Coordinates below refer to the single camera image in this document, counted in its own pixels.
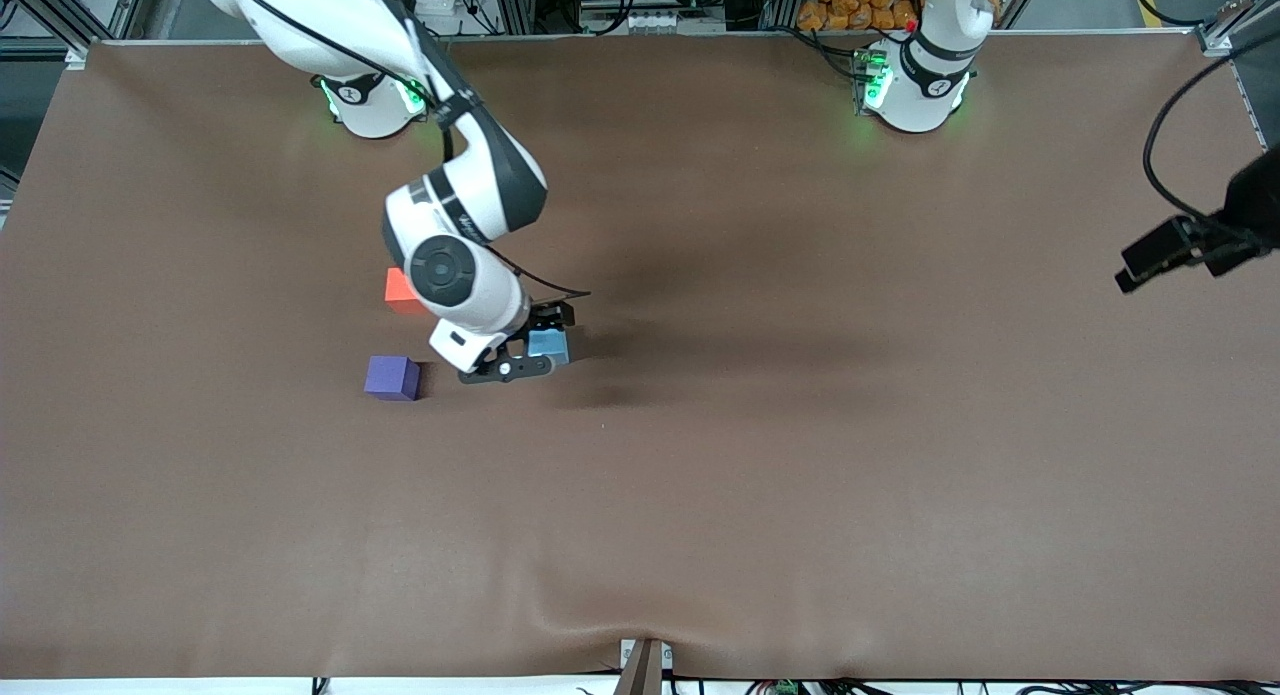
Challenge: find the purple foam block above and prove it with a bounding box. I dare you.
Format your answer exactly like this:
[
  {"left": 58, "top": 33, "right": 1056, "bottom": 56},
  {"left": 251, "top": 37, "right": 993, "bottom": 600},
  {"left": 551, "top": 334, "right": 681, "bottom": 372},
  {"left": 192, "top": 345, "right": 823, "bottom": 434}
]
[{"left": 364, "top": 355, "right": 422, "bottom": 402}]

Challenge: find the white terminal block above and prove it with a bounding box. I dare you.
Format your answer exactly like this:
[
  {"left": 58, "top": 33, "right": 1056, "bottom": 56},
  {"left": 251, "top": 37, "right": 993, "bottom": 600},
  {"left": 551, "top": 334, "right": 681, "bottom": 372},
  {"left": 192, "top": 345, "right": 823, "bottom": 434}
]
[{"left": 578, "top": 10, "right": 683, "bottom": 36}]

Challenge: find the black right gripper side bar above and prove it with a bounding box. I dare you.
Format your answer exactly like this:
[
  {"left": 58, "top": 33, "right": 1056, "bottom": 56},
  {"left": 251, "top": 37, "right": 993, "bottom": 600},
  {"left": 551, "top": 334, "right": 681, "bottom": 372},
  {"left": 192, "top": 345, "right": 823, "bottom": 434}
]
[{"left": 457, "top": 353, "right": 554, "bottom": 386}]

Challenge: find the grey side panel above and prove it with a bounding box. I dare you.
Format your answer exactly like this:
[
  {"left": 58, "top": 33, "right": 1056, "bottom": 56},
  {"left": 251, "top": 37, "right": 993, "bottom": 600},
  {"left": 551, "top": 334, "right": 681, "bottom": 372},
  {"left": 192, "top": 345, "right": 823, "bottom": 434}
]
[{"left": 1228, "top": 25, "right": 1280, "bottom": 151}]

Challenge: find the brown table mat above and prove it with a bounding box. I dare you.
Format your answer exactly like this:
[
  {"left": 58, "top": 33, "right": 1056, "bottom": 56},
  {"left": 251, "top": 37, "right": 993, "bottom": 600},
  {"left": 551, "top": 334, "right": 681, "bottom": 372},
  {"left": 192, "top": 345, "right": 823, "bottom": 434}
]
[{"left": 0, "top": 30, "right": 1280, "bottom": 681}]

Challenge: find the white power strip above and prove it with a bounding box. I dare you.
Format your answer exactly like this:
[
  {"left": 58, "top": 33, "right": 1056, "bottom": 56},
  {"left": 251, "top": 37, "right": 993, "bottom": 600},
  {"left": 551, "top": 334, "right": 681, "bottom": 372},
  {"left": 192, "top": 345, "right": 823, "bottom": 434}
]
[{"left": 415, "top": 0, "right": 471, "bottom": 38}]

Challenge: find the bag of orange objects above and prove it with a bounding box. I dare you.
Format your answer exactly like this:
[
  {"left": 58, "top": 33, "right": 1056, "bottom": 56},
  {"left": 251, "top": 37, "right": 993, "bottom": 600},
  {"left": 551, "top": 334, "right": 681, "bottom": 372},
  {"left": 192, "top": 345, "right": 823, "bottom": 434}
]
[{"left": 797, "top": 0, "right": 1001, "bottom": 33}]

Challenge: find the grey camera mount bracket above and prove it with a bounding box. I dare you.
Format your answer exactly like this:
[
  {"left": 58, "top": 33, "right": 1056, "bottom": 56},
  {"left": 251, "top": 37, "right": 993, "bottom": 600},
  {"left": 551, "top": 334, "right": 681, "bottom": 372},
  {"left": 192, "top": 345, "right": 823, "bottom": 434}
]
[{"left": 612, "top": 637, "right": 675, "bottom": 695}]

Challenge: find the aluminium frame strut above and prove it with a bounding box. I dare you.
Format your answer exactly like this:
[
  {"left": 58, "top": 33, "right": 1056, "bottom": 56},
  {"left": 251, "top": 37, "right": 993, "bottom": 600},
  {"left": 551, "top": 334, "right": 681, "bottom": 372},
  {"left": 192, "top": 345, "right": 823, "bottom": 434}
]
[{"left": 0, "top": 0, "right": 151, "bottom": 61}]

